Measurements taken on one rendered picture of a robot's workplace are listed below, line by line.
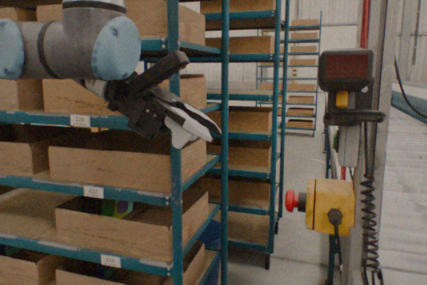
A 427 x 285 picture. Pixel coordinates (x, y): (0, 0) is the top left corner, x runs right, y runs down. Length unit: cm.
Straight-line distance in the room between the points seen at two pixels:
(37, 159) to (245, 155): 109
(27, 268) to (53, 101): 58
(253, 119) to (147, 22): 106
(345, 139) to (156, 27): 55
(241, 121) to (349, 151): 133
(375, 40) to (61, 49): 45
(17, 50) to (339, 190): 53
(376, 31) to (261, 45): 128
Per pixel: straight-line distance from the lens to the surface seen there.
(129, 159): 96
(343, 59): 44
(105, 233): 109
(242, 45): 182
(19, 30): 58
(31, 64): 58
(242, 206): 185
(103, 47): 49
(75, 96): 103
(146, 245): 103
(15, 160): 123
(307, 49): 556
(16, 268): 140
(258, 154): 186
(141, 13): 91
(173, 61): 60
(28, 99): 118
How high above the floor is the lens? 106
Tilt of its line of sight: 9 degrees down
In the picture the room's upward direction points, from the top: straight up
